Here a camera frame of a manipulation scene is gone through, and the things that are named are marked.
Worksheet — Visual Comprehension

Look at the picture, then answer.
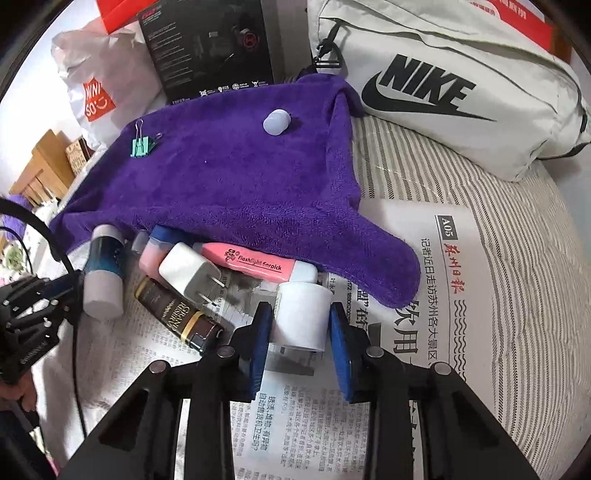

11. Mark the white bag with black logo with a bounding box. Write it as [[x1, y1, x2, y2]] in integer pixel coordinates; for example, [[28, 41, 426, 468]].
[[307, 0, 591, 183]]

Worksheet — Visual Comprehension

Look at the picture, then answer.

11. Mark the green binder clip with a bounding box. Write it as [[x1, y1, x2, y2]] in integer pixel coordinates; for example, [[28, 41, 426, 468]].
[[130, 119, 163, 160]]

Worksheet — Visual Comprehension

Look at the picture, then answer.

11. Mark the wooden furniture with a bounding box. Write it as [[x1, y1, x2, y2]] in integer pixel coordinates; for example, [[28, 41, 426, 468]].
[[9, 129, 88, 206]]

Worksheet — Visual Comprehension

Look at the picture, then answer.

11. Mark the small lavender round cap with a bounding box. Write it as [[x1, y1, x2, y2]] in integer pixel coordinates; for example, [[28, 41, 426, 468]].
[[263, 109, 291, 137]]

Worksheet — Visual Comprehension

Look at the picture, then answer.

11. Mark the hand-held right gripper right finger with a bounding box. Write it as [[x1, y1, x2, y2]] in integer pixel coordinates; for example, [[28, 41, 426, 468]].
[[327, 305, 541, 480]]

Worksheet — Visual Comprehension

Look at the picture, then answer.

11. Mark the pink ear pick pen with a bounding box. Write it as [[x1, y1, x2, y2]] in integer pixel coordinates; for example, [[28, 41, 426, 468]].
[[193, 242, 319, 284]]

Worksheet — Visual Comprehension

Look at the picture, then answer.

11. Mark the newspaper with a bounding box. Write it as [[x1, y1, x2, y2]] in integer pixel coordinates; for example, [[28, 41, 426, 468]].
[[69, 198, 490, 480]]

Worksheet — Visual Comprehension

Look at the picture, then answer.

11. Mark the purple towel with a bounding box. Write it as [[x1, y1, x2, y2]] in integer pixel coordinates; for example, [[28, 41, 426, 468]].
[[48, 74, 422, 309]]

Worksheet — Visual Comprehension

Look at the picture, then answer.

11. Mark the teal bottle with white cap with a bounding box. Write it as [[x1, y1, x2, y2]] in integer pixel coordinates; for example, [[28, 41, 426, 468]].
[[83, 224, 126, 319]]

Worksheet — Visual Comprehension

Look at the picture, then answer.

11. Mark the black cable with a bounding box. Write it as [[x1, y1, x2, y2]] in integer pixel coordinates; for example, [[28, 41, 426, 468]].
[[0, 198, 90, 444]]

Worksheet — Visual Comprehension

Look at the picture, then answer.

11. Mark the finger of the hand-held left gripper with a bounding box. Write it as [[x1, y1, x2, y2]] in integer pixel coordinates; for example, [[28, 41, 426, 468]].
[[0, 273, 88, 309], [0, 298, 77, 344]]

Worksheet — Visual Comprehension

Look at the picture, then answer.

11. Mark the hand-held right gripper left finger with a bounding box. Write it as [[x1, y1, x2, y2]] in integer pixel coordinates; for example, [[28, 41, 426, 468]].
[[60, 302, 278, 480]]

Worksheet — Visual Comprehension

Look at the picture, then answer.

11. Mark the striped bed sheet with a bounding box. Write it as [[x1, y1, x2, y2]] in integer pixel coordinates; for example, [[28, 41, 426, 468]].
[[28, 113, 589, 480]]

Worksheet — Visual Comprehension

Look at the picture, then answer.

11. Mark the black product box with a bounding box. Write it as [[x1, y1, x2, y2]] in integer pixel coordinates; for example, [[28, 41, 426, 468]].
[[137, 0, 274, 100]]

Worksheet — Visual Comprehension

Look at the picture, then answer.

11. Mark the white plastic bag red label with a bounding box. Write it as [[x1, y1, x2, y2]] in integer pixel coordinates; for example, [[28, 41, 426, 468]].
[[51, 17, 169, 151]]

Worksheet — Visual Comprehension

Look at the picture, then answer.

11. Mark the red and white cardboard box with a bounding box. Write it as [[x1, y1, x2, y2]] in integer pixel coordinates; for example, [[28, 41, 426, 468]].
[[485, 0, 573, 61]]

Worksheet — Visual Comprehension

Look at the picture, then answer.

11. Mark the person's left hand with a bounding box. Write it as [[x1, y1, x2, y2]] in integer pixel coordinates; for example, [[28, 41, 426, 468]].
[[0, 373, 38, 412]]

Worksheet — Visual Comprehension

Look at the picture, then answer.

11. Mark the white charger plug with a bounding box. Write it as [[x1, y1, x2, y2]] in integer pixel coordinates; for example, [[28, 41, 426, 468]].
[[158, 242, 227, 308]]

